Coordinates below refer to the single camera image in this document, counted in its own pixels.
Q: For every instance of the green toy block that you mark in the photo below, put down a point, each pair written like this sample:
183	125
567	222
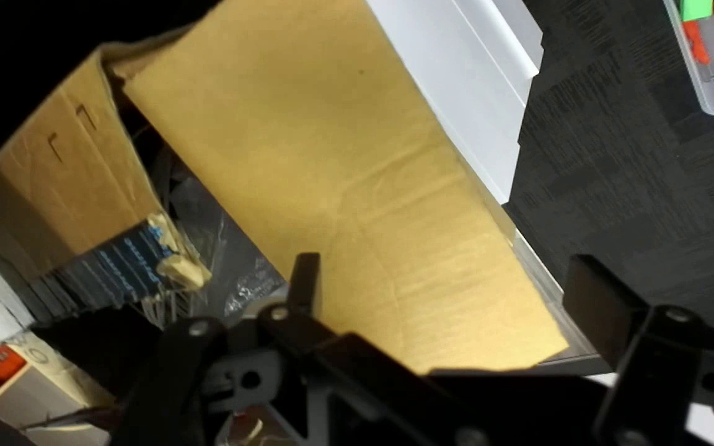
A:
695	9

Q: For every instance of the brown cardboard box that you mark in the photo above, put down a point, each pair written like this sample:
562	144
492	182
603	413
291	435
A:
358	165

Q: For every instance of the clear plastic bag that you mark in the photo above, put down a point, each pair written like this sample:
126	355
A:
216	255

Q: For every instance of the red toy block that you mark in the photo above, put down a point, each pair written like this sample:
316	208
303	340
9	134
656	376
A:
697	44

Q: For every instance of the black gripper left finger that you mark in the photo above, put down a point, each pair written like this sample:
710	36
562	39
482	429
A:
303	286

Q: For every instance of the blue striped packet stack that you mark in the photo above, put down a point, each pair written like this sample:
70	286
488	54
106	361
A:
117	268

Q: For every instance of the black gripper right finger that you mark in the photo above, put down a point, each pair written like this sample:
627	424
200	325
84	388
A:
607	308

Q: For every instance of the white base cabinet wooden top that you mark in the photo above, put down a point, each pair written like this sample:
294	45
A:
464	82

